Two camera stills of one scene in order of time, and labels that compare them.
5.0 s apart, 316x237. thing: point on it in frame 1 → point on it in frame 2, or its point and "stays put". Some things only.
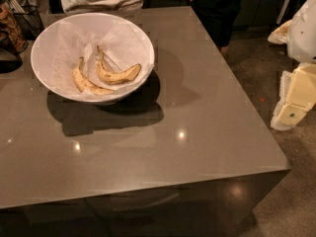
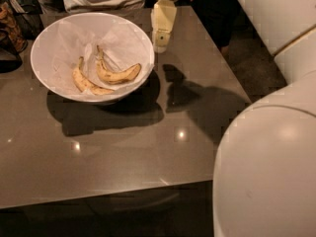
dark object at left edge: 10,58 stays put
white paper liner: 123,44 stays put
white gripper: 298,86 → 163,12
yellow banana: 110,75 stays put
